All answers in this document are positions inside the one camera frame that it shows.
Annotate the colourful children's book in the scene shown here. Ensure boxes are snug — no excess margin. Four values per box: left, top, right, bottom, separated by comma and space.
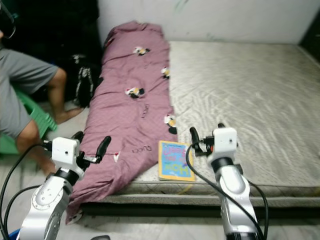
157, 140, 196, 182

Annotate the green plastic chair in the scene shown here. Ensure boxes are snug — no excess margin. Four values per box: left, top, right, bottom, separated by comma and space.
0, 85, 58, 156

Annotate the maroon printed blanket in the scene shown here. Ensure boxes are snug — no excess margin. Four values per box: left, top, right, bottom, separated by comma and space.
65, 21, 178, 223

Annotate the grey quilted mattress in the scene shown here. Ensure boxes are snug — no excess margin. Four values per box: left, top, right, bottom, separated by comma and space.
95, 40, 320, 208

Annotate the black bag white print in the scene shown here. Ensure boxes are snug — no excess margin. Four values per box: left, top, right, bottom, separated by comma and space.
72, 52, 103, 108

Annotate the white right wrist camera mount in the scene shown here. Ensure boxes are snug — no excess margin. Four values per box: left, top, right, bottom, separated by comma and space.
206, 127, 238, 166

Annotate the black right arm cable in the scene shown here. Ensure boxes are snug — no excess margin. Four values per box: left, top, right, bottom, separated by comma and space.
185, 145, 270, 240

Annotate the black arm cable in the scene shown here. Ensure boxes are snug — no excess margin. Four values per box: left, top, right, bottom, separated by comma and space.
0, 141, 56, 240
185, 145, 270, 240

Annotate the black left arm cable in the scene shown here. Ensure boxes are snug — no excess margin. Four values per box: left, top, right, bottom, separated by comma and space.
0, 141, 56, 240

